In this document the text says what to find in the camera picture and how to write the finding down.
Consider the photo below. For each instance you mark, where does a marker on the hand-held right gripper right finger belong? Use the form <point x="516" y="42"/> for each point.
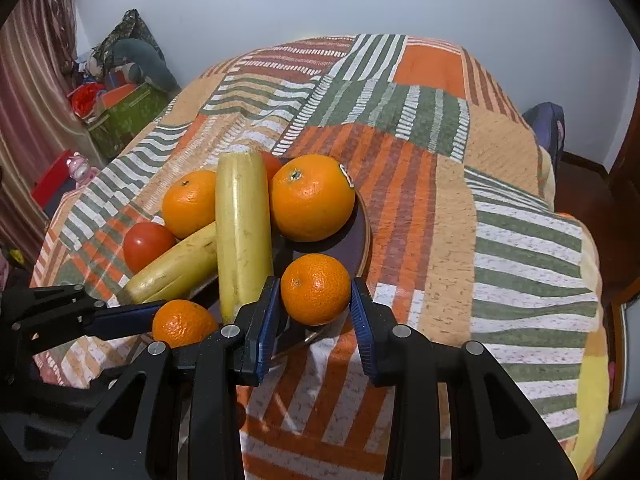
<point x="362" y="330"/>

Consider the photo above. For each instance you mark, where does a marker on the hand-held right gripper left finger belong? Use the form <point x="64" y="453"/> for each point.
<point x="265" y="330"/>

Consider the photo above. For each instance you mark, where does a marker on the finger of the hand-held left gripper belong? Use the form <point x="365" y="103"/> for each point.
<point x="130" y="317"/>

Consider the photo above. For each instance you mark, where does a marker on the small tangerine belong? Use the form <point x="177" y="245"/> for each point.
<point x="182" y="322"/>
<point x="315" y="287"/>

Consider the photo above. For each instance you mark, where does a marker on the yellow-green sugarcane piece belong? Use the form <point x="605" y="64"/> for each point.
<point x="244" y="235"/>
<point x="170" y="270"/>

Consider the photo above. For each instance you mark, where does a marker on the red tomato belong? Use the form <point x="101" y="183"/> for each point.
<point x="145" y="245"/>
<point x="272" y="165"/>

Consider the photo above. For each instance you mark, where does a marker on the purple round plate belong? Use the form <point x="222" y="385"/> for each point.
<point x="350" y="252"/>

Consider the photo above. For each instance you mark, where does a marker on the large orange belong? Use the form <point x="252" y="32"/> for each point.
<point x="312" y="200"/>
<point x="189" y="205"/>

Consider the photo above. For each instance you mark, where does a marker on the red box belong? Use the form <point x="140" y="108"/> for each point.
<point x="50" y="180"/>

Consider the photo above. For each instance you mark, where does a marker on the striped patchwork blanket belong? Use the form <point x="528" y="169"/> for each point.
<point x="425" y="185"/>

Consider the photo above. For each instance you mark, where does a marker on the pink bunny toy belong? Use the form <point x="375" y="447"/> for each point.
<point x="80" y="165"/>

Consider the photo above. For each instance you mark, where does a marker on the green storage box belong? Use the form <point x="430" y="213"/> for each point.
<point x="127" y="115"/>

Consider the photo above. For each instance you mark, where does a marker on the red plastic bag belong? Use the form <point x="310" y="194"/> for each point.
<point x="85" y="97"/>

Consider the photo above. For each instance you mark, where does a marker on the orange box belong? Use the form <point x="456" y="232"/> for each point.
<point x="120" y="92"/>

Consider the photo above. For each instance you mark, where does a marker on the striped brown curtain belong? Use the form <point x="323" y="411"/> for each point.
<point x="30" y="85"/>

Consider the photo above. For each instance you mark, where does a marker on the camouflage patterned bag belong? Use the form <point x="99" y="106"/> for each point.
<point x="125" y="30"/>

